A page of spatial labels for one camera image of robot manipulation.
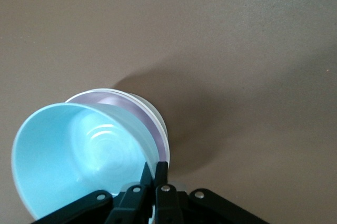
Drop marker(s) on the blue bowl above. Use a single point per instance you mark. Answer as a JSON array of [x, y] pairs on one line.
[[65, 150]]

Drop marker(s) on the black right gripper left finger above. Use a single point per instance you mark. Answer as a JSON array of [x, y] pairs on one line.
[[134, 205]]

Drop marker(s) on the pink bowl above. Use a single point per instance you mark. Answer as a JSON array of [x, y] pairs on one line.
[[118, 100]]

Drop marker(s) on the white bowl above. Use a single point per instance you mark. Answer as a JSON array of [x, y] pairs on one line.
[[164, 139]]

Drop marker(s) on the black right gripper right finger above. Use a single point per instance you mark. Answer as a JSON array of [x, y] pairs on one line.
[[166, 205]]

